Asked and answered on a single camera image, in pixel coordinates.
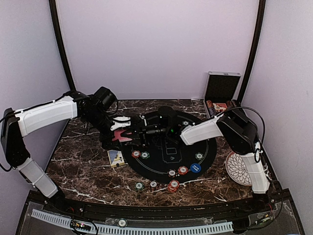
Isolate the green chip seat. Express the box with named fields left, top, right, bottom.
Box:
left=141, top=151, right=150, bottom=159
left=195, top=153, right=203, bottom=160

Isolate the yellow blue card box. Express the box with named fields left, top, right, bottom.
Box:
left=107, top=150, right=125, bottom=168

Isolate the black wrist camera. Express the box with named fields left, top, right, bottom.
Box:
left=93, top=87, right=117, bottom=111
left=157, top=106, right=179, bottom=129

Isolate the red-backed playing card deck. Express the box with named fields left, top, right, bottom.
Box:
left=112, top=129, right=133, bottom=142

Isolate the black right frame post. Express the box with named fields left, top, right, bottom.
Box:
left=237, top=0, right=266, bottom=104

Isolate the black front rail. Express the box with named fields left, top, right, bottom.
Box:
left=23, top=188, right=300, bottom=226

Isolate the green chip on rail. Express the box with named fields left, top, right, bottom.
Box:
left=118, top=219, right=127, bottom=227

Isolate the green poker chip stack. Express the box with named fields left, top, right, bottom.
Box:
left=135, top=182, right=144, bottom=191

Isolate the black poker chip stack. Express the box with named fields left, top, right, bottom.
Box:
left=149, top=181, right=158, bottom=189

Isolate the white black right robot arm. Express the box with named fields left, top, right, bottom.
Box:
left=122, top=106, right=269, bottom=212

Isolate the black left frame post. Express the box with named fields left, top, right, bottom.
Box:
left=48, top=0, right=77, bottom=92

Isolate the white slotted cable duct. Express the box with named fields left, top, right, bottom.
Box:
left=31, top=209, right=233, bottom=235

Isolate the aluminium poker chip case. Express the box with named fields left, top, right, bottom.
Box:
left=203, top=71, right=241, bottom=118

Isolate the black frame post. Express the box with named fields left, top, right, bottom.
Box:
left=48, top=0, right=77, bottom=92
left=237, top=0, right=266, bottom=104

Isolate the black 100 poker chip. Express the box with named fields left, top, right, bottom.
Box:
left=168, top=169, right=176, bottom=177

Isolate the round black poker mat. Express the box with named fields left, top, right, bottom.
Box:
left=122, top=109, right=218, bottom=184

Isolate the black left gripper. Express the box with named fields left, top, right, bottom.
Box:
left=84, top=109, right=123, bottom=151

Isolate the red poker chip stack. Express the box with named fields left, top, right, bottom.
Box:
left=167, top=180, right=179, bottom=193

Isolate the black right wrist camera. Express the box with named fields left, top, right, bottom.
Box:
left=157, top=106, right=179, bottom=129

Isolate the floral patterned ceramic plate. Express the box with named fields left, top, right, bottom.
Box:
left=225, top=151, right=252, bottom=187

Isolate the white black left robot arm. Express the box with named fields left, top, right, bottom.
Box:
left=0, top=87, right=131, bottom=213

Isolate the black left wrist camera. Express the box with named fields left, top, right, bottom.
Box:
left=93, top=87, right=117, bottom=111

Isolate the blue round blind button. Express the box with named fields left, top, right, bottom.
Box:
left=190, top=163, right=201, bottom=173

